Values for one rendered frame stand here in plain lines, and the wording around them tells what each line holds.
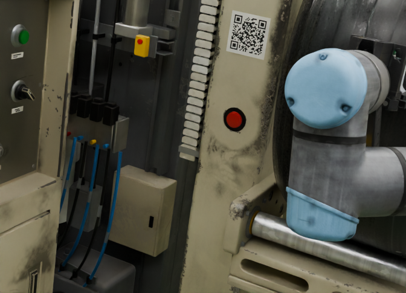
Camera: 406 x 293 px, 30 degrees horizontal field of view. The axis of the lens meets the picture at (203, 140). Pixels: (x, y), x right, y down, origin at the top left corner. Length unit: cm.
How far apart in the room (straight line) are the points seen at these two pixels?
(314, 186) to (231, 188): 69
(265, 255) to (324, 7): 46
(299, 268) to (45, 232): 48
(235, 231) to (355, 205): 57
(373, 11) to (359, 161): 39
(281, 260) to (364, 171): 58
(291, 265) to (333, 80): 65
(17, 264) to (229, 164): 43
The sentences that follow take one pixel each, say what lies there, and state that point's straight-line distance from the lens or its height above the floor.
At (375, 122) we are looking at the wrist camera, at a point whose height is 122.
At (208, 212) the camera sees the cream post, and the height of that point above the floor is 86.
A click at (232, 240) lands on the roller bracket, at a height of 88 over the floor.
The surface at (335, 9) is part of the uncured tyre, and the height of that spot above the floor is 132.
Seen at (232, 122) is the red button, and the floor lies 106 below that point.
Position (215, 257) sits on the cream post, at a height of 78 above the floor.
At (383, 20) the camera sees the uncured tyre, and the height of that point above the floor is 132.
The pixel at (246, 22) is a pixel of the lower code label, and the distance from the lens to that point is 137.
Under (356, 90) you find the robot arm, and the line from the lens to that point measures 73.
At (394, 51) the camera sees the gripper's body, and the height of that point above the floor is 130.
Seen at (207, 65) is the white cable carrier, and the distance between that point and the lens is 142.
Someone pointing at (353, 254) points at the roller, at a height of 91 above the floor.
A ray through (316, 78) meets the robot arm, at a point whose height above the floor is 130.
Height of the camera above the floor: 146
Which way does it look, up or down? 18 degrees down
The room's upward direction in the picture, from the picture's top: 9 degrees clockwise
